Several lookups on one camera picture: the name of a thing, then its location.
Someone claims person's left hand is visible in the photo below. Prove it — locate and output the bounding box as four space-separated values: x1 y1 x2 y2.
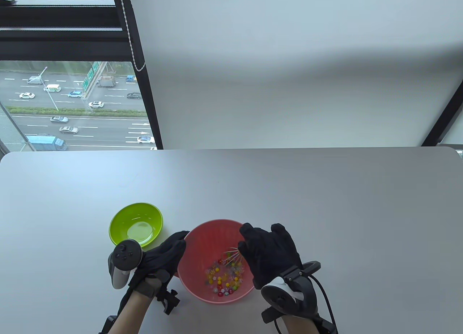
127 230 191 298

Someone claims person's right hand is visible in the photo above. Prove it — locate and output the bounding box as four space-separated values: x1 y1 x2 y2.
238 223 303 290

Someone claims wire whisk with wooden handle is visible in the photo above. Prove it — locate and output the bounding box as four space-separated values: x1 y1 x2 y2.
222 248 242 266

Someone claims green plastic bowl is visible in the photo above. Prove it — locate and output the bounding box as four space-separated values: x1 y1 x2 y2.
109 203 164 248

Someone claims pink salad bowl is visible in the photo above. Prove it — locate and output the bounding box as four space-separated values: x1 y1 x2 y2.
177 219 255 304

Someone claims pile of colourful plastic decorations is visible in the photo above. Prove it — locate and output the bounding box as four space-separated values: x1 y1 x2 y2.
204 258 245 297

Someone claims person's right forearm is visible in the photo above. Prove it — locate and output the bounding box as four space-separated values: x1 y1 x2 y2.
284 311 320 334

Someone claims person's left forearm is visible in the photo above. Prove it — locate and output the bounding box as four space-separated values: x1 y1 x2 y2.
109 291 152 334

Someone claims black and white left controller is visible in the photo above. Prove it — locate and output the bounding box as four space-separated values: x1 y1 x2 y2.
107 239 143 290

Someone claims black and white controller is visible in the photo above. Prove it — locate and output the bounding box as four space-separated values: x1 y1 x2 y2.
261 261 321 324
107 239 143 290

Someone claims black and white right controller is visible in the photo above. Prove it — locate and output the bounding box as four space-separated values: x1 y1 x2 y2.
261 261 321 324

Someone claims white roller blind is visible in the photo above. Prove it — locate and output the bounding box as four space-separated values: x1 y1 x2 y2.
127 0 463 149

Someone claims black clamp bracket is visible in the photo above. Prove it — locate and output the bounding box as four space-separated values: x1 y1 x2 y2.
156 289 180 315

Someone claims black cable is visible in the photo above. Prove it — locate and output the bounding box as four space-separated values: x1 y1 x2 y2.
273 274 339 334

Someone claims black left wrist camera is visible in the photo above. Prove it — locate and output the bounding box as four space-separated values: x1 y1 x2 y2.
99 315 118 334

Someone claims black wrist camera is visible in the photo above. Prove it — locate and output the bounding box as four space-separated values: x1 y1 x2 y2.
99 315 118 334
315 314 337 334

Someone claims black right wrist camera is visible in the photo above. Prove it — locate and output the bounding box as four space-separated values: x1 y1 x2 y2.
315 314 337 334

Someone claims black window frame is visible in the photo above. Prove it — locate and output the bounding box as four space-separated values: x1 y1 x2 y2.
0 0 164 150
421 92 463 146

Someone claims white bead chain cord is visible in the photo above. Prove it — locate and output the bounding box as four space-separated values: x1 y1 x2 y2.
118 0 147 73

